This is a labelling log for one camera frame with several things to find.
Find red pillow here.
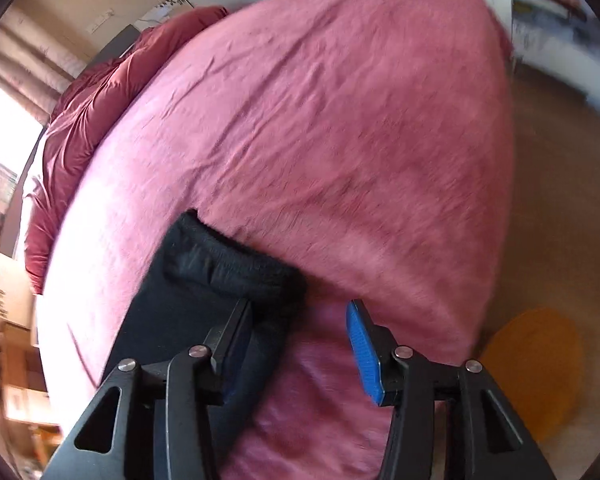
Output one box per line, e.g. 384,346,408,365
22,5,231,296

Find pink bed sheet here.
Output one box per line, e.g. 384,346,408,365
32,0,518,480

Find wall sticker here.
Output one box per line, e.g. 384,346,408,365
149,0,189,17

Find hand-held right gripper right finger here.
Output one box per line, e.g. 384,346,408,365
346,299,558,480

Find round yellow cushion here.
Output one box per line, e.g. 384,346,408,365
480,307,587,443

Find beige striped curtain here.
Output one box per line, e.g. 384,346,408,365
0,10,88,126

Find wall switch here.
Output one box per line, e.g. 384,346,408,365
87,8,116,32

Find black pants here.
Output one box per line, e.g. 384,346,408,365
102,208,308,480

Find cardboard box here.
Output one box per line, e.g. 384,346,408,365
0,254,37,332

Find window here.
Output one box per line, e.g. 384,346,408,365
0,70,42,233

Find white shelf with items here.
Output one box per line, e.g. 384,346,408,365
509,0,600,122

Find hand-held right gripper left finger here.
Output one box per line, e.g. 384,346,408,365
40,297,253,480

